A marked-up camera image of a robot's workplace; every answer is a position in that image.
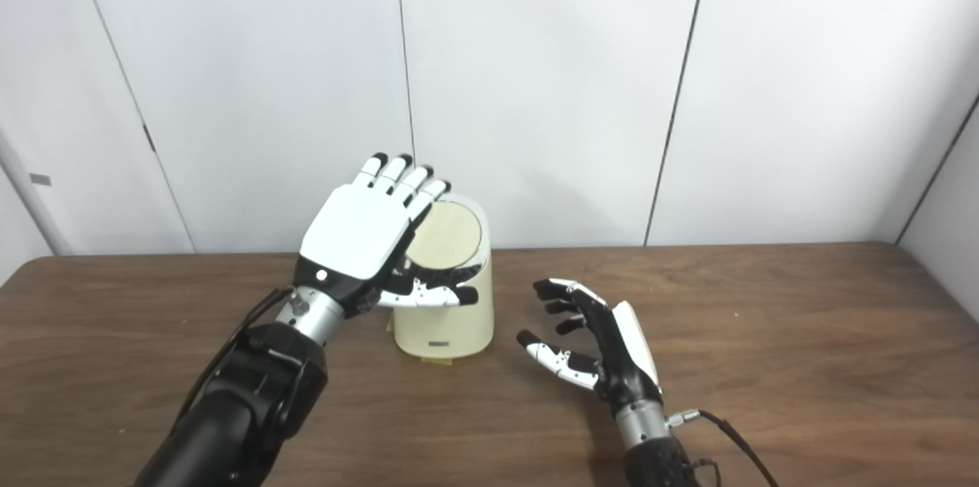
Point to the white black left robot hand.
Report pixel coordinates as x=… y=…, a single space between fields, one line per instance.
x=356 y=231

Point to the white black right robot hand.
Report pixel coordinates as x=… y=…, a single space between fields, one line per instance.
x=623 y=357

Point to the round cream bin lid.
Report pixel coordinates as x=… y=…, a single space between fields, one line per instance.
x=451 y=235

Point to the cream-colored bin body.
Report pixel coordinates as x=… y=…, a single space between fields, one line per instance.
x=451 y=326

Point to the yellowish tape under bin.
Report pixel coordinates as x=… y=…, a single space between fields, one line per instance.
x=440 y=359

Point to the black wall panel hinge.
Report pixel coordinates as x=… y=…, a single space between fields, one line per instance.
x=148 y=139

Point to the small gray wall label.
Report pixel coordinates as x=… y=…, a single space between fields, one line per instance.
x=40 y=180

